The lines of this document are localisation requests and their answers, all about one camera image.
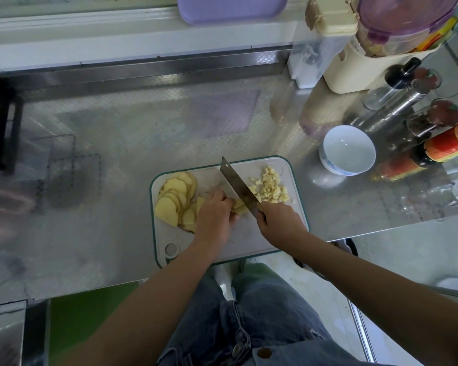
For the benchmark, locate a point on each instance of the person's right hand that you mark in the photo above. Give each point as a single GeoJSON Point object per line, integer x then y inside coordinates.
{"type": "Point", "coordinates": [282, 225]}

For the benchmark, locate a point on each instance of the person's left hand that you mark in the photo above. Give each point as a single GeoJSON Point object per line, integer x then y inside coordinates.
{"type": "Point", "coordinates": [214, 221]}

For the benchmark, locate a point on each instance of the pile of diced potato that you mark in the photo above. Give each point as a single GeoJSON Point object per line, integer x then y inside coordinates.
{"type": "Point", "coordinates": [271, 186]}

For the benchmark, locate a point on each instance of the pile of yellow potato slices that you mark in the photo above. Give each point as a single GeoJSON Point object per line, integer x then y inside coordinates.
{"type": "Point", "coordinates": [177, 202]}

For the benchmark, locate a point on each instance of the steel cleaver knife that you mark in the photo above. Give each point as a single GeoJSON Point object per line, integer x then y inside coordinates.
{"type": "Point", "coordinates": [236, 183]}

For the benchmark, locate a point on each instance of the white bowl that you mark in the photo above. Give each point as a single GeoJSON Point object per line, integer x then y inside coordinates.
{"type": "Point", "coordinates": [348, 150]}

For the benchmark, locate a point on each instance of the person's left forearm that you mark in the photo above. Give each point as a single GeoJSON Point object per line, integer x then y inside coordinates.
{"type": "Point", "coordinates": [141, 312]}

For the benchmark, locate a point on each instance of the person's right forearm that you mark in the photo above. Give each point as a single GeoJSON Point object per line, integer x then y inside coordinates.
{"type": "Point", "coordinates": [389, 305]}

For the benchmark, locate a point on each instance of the metal bowl with scraps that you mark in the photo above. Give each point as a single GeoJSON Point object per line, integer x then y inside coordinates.
{"type": "Point", "coordinates": [347, 246]}

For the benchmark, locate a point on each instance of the person's blue jeans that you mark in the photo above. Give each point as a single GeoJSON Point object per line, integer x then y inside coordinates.
{"type": "Point", "coordinates": [217, 328]}

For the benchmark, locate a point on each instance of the white cutting board green rim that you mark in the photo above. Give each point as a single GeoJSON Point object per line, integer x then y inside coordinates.
{"type": "Point", "coordinates": [290, 217]}

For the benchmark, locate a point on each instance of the green mat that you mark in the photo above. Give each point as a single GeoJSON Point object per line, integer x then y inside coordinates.
{"type": "Point", "coordinates": [88, 320]}

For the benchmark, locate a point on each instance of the clear plastic bottle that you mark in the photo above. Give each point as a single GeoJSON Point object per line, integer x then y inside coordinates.
{"type": "Point", "coordinates": [443, 196]}

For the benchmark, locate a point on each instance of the cream plastic canister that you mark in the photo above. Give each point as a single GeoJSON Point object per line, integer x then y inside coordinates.
{"type": "Point", "coordinates": [355, 72]}

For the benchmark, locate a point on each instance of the steel shaker brown cap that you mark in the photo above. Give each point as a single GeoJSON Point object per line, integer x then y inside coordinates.
{"type": "Point", "coordinates": [404, 99]}

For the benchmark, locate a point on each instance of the clear container cream lid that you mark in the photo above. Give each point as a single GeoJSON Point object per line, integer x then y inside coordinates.
{"type": "Point", "coordinates": [319, 49]}

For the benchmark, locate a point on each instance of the white round plate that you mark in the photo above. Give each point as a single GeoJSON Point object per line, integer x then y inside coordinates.
{"type": "Point", "coordinates": [456, 286]}

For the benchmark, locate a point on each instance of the glass bottle black cap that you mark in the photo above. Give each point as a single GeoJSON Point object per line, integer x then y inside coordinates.
{"type": "Point", "coordinates": [395, 78]}

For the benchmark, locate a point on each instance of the sauce bottle red label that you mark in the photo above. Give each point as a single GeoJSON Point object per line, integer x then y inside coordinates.
{"type": "Point", "coordinates": [452, 143]}

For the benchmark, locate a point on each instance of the glass jar red lid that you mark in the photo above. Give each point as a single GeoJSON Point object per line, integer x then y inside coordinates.
{"type": "Point", "coordinates": [441, 114]}

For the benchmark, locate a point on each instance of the purple plastic cutting board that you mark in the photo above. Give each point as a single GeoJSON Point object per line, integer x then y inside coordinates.
{"type": "Point", "coordinates": [233, 7]}

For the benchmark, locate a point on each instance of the black metal rack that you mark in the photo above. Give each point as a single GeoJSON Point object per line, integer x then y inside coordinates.
{"type": "Point", "coordinates": [7, 125]}

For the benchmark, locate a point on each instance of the steel bin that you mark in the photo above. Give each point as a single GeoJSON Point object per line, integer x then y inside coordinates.
{"type": "Point", "coordinates": [1, 335]}

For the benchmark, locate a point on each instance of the purple lid food container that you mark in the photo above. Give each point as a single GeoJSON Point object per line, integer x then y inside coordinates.
{"type": "Point", "coordinates": [408, 19]}

